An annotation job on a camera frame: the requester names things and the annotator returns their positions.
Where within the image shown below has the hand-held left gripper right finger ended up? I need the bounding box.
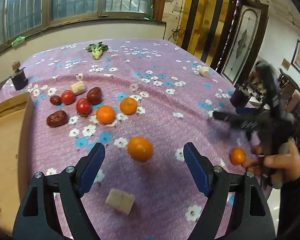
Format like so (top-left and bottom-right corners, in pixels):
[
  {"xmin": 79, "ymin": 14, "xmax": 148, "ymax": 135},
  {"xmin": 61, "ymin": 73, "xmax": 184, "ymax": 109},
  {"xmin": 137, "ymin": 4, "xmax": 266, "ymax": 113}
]
[{"xmin": 183, "ymin": 142, "xmax": 277, "ymax": 240}]

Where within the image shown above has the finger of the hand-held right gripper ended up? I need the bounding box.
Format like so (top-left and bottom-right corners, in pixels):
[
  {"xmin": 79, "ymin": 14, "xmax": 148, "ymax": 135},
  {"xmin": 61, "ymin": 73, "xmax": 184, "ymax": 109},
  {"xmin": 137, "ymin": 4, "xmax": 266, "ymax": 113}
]
[
  {"xmin": 212, "ymin": 110, "xmax": 257, "ymax": 132},
  {"xmin": 235, "ymin": 106, "xmax": 264, "ymax": 117}
]

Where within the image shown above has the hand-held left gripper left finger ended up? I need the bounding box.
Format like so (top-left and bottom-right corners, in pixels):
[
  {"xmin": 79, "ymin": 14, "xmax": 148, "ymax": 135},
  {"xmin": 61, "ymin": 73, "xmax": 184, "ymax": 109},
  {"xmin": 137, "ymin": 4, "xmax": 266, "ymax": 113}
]
[{"xmin": 12, "ymin": 142, "xmax": 106, "ymax": 240}]

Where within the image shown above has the orange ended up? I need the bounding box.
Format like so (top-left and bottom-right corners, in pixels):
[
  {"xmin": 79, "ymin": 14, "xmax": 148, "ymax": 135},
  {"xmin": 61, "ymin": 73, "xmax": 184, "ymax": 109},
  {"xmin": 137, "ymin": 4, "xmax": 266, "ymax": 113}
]
[
  {"xmin": 230, "ymin": 148, "xmax": 247, "ymax": 165},
  {"xmin": 119, "ymin": 97, "xmax": 138, "ymax": 115},
  {"xmin": 96, "ymin": 105, "xmax": 116, "ymax": 125},
  {"xmin": 127, "ymin": 137, "xmax": 153, "ymax": 162}
]

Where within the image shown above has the pale yam block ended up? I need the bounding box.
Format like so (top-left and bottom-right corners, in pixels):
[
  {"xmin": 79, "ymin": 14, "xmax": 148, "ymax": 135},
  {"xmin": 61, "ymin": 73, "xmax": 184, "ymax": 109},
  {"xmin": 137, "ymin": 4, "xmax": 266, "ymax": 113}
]
[{"xmin": 105, "ymin": 189, "xmax": 135, "ymax": 216}]

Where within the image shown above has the large red date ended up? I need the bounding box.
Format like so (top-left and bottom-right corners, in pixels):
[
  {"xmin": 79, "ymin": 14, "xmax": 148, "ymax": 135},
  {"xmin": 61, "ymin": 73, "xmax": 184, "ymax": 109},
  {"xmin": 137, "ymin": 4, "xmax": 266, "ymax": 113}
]
[
  {"xmin": 87, "ymin": 87, "xmax": 102, "ymax": 105},
  {"xmin": 46, "ymin": 110, "xmax": 67, "ymax": 128}
]

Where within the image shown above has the red tomato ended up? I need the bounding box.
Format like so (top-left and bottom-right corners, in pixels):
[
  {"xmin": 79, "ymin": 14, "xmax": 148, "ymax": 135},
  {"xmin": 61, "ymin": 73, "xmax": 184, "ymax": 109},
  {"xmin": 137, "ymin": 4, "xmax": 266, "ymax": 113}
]
[
  {"xmin": 76, "ymin": 98, "xmax": 92, "ymax": 117},
  {"xmin": 60, "ymin": 90, "xmax": 76, "ymax": 105}
]

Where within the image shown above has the cardboard box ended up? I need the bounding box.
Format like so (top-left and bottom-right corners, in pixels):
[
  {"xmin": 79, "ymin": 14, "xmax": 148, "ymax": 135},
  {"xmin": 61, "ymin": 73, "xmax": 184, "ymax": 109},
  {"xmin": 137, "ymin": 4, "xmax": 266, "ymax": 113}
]
[{"xmin": 0, "ymin": 92, "xmax": 35, "ymax": 230}]

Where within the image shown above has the person's right forearm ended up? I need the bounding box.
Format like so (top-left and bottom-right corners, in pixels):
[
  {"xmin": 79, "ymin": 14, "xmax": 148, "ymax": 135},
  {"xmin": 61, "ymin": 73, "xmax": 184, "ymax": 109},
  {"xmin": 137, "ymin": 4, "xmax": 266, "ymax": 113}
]
[{"xmin": 275, "ymin": 166, "xmax": 300, "ymax": 240}]

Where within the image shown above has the person's right hand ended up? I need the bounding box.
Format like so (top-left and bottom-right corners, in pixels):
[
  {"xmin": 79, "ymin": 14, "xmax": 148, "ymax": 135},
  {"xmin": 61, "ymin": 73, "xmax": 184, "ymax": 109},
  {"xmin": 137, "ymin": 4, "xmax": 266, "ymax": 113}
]
[{"xmin": 242, "ymin": 140, "xmax": 300, "ymax": 183}]

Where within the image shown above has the dark round pot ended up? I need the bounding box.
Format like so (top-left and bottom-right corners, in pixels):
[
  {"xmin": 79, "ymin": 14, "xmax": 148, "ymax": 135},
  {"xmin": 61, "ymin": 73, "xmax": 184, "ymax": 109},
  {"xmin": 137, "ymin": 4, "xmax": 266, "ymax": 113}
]
[{"xmin": 230, "ymin": 87, "xmax": 250, "ymax": 108}]

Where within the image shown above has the dark wooden chair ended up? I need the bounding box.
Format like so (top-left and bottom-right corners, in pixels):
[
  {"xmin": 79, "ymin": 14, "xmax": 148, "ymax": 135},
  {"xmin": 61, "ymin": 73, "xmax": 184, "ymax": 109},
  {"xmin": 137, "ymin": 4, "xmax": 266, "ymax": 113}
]
[{"xmin": 277, "ymin": 69, "xmax": 300, "ymax": 140}]

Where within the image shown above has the purple floral tablecloth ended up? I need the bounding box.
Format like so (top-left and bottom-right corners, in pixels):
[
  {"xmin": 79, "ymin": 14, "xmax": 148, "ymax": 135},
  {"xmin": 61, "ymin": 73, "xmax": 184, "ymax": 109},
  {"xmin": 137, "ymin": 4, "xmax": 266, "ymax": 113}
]
[{"xmin": 0, "ymin": 38, "xmax": 265, "ymax": 240}]

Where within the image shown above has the glass panel door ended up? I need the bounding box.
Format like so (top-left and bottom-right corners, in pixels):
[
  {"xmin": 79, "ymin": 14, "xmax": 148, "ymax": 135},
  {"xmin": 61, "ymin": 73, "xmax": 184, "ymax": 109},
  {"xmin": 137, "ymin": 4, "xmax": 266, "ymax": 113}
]
[{"xmin": 221, "ymin": 0, "xmax": 270, "ymax": 82}]

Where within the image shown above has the golden striped panel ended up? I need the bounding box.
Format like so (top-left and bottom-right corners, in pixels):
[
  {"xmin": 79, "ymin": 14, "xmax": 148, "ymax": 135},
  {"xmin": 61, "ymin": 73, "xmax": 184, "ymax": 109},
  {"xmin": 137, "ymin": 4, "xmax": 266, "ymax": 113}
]
[{"xmin": 181, "ymin": 0, "xmax": 239, "ymax": 64}]

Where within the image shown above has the black device with cork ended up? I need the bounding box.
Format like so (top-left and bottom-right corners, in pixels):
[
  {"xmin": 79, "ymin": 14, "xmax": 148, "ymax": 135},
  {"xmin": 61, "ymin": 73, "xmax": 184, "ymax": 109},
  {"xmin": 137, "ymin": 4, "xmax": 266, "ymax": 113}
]
[{"xmin": 11, "ymin": 61, "xmax": 29, "ymax": 91}]

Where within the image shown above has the green leafy vegetable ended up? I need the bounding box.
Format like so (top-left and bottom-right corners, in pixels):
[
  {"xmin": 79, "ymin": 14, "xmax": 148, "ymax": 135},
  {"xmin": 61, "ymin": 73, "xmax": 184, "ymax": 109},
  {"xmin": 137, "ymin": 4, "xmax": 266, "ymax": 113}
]
[{"xmin": 85, "ymin": 42, "xmax": 108, "ymax": 60}]

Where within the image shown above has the green cloth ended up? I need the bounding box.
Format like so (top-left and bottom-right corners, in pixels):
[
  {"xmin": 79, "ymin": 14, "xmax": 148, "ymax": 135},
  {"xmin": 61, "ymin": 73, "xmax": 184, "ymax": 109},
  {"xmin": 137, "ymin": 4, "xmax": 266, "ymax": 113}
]
[{"xmin": 11, "ymin": 36, "xmax": 27, "ymax": 47}]

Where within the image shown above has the wooden framed window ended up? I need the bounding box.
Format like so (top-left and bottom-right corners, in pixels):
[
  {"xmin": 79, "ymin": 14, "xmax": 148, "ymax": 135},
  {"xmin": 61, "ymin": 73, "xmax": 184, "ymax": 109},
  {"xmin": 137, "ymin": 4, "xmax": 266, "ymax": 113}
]
[{"xmin": 0, "ymin": 0, "xmax": 168, "ymax": 55}]

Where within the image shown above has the black hanging cable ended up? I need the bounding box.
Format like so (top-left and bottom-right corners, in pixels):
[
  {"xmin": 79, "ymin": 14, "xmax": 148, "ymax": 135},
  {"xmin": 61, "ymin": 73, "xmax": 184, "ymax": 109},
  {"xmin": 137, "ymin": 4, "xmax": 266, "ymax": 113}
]
[{"xmin": 171, "ymin": 0, "xmax": 188, "ymax": 43}]

